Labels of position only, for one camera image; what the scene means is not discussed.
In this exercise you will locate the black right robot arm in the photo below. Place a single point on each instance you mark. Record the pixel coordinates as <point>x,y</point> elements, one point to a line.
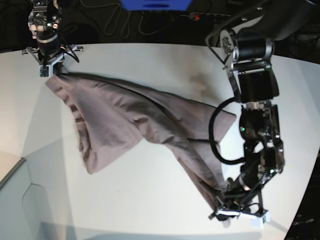
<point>44,22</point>

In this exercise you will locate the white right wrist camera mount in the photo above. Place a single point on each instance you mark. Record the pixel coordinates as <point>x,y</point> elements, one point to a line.
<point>50,63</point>

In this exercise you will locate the mauve grey t-shirt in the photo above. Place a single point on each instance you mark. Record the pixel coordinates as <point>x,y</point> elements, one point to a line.
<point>112,116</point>

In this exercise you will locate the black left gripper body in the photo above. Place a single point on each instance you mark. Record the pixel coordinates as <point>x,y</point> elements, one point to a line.
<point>236,198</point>

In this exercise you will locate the blue plastic bin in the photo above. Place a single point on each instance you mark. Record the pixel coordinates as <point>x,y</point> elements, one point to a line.
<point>155,5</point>

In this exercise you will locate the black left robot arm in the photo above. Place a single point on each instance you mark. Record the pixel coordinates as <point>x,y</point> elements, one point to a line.
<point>247,40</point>

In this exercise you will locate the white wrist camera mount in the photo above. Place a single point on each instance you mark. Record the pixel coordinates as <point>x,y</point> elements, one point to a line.
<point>223,214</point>
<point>50,63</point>

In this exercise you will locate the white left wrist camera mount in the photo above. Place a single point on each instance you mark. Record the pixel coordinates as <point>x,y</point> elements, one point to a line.
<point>223,214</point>

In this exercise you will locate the black power strip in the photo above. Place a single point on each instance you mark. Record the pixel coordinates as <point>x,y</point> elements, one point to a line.
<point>208,17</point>

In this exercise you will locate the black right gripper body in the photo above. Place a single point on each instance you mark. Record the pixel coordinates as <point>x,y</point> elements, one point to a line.
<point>48,48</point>

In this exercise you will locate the white cardboard box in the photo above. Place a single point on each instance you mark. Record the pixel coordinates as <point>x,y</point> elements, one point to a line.
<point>23,206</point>

